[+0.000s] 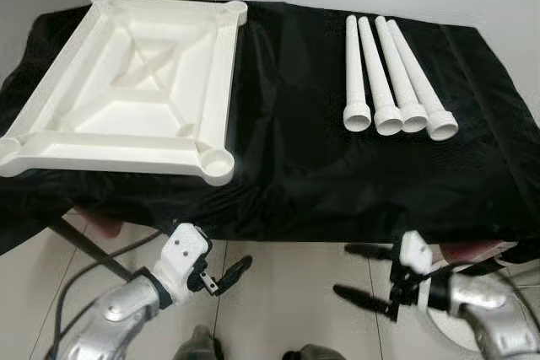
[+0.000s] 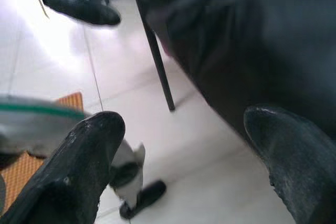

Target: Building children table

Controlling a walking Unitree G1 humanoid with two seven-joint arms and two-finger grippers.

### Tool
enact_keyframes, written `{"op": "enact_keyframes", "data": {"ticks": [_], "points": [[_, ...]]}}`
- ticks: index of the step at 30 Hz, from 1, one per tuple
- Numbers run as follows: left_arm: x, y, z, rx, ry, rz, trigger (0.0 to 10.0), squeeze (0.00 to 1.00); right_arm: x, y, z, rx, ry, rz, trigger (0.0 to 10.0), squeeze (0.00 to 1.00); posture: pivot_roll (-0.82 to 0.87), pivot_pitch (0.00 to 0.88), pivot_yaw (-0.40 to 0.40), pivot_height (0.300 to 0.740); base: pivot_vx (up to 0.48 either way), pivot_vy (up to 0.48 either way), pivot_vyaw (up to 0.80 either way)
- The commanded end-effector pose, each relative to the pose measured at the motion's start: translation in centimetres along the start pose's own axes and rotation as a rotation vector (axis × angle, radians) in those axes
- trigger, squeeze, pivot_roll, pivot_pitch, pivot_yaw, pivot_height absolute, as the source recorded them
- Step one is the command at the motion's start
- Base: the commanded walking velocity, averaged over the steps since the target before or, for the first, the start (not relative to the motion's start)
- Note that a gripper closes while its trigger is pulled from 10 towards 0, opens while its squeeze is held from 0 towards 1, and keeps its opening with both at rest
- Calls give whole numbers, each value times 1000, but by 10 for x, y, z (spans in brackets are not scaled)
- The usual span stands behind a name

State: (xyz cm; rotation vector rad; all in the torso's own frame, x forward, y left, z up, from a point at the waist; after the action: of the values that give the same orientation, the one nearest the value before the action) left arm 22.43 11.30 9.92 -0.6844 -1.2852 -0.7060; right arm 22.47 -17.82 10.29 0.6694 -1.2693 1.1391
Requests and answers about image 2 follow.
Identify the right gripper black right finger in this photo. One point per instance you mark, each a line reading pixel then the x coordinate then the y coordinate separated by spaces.
pixel 296 169

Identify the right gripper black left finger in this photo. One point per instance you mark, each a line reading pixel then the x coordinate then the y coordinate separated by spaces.
pixel 78 169

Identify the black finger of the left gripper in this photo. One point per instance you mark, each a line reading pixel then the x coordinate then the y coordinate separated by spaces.
pixel 78 3

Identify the grey right robot foot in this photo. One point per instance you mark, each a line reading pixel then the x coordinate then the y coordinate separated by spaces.
pixel 131 171

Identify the orange woven mat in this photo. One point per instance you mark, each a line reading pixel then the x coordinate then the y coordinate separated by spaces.
pixel 21 174

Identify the round glass table top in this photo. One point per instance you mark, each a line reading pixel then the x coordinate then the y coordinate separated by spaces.
pixel 31 129

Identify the black metal table leg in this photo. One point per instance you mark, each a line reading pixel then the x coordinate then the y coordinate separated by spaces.
pixel 157 51

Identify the black table cloth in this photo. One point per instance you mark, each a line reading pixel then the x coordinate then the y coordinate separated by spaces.
pixel 262 37

